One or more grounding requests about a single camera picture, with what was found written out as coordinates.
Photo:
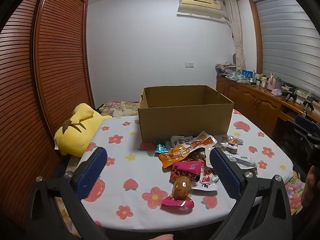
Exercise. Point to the clear crinkled snack packet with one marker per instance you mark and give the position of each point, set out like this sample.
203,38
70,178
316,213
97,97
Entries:
241,160

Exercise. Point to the teal foil candy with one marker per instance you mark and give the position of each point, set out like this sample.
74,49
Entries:
160,148

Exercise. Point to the group of small bottles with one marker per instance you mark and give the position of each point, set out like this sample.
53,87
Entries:
260,80

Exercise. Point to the brown cardboard box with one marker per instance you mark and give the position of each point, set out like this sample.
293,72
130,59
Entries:
182,122

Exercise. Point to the white wall switch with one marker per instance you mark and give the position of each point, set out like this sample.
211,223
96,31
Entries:
190,64

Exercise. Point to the white and red snack packet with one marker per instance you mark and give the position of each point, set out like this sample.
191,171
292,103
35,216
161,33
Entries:
207,181

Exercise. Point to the white packet with red print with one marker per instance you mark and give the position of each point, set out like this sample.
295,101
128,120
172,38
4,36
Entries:
178,140

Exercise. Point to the white and blue snack packet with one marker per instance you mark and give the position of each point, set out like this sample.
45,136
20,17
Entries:
233,142

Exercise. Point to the blue box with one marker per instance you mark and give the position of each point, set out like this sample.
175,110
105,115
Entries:
247,73

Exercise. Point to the person's right hand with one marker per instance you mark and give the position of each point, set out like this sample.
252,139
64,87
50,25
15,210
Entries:
311,187

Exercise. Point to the black clamp stand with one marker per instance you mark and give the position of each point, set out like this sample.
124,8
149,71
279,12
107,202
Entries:
290,93
308,103

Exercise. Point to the pastel printed blanket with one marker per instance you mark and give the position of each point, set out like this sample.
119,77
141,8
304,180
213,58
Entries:
117,107

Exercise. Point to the orange and white snack packet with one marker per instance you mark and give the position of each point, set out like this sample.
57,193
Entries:
203,140

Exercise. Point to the flower patterned bedding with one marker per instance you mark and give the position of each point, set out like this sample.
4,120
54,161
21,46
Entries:
293,192

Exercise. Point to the folded patterned cloth pile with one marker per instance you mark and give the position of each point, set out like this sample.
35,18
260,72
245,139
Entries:
236,77

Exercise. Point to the person's left hand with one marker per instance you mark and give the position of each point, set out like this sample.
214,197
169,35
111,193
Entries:
157,237

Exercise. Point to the stack of printed packets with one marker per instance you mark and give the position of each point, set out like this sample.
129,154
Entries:
225,68

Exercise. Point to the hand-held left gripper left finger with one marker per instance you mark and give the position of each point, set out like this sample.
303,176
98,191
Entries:
91,170

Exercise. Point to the grey window blind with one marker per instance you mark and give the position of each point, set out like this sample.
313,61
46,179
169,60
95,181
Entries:
287,42

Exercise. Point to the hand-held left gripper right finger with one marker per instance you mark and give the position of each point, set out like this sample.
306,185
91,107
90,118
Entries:
225,175

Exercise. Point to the white wall air conditioner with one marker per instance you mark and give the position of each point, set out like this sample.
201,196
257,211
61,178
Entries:
200,2

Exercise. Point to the yellow plush toy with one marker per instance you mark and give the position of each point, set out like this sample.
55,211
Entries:
75,135

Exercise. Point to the clear pink packet brown snack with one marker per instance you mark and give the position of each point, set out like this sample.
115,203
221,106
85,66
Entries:
181,188

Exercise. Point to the pale patterned curtain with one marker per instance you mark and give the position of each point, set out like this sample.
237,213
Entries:
237,30

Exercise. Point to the wooden window frame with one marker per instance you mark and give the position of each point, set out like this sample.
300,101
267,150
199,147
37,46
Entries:
255,30

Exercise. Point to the brown wooden cabinet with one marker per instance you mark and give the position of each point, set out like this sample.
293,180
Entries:
250,100

